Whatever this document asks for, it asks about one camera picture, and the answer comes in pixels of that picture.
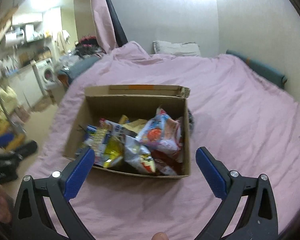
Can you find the pink blanket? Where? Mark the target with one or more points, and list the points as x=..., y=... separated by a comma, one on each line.
x=240, y=120

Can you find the ceiling light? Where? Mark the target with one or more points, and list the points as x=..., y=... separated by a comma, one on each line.
x=45, y=1

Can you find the brown carton on counter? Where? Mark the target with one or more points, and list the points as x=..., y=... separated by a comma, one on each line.
x=36, y=58

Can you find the white kitchen cabinet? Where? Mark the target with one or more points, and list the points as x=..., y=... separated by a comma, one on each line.
x=22, y=90

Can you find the blue packet with yellow bear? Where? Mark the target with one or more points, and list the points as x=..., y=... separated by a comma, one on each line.
x=96, y=136

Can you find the white hanging towel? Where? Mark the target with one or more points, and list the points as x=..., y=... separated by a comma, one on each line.
x=62, y=39

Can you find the wooden staircase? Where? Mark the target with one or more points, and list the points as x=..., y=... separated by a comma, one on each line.
x=1, y=27

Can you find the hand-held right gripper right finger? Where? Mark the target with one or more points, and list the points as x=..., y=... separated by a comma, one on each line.
x=212, y=173

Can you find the tan snack packet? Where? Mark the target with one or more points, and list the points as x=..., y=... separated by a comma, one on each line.
x=136, y=126

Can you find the pile of clothes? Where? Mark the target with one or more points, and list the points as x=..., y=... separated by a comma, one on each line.
x=88, y=46

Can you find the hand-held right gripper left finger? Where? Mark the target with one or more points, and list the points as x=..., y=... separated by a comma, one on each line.
x=78, y=173

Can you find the blue star print snack packet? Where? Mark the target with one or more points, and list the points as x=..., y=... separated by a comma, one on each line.
x=113, y=128

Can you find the large red candy packet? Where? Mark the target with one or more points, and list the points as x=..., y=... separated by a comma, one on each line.
x=165, y=166

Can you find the patterned floor mat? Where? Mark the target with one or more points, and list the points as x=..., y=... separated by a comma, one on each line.
x=43, y=105

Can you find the brown cardboard box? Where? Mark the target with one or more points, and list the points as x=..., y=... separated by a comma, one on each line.
x=130, y=102

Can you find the white water heater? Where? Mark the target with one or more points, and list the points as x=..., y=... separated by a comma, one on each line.
x=13, y=38

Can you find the pale yellow cloth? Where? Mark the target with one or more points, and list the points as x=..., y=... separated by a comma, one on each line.
x=2, y=105

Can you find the yellow snack packet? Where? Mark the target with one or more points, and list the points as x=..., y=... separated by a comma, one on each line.
x=112, y=152

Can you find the person's right hand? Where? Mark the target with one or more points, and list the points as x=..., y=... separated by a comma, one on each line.
x=160, y=236

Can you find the white wall cabinet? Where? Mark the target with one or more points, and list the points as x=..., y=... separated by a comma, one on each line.
x=27, y=18

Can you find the person's left hand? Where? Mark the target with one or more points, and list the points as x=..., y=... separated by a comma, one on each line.
x=2, y=207

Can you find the grey plaid cloth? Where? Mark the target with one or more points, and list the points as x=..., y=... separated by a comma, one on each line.
x=192, y=120

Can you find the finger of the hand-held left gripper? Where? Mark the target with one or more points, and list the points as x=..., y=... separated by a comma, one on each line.
x=1, y=140
x=27, y=148

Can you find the grey pillow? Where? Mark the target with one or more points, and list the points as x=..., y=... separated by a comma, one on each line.
x=176, y=48

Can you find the silver snack packet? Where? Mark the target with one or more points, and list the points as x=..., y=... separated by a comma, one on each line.
x=137, y=152

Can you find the pink hanging curtain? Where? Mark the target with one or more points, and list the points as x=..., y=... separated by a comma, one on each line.
x=101, y=22

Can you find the dark curtain strip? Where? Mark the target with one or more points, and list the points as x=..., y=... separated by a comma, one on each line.
x=116, y=22

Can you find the teal bolster cushion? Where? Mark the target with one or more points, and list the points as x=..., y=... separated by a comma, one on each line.
x=257, y=67

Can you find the white washing machine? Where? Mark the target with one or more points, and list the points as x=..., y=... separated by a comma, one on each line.
x=46, y=75

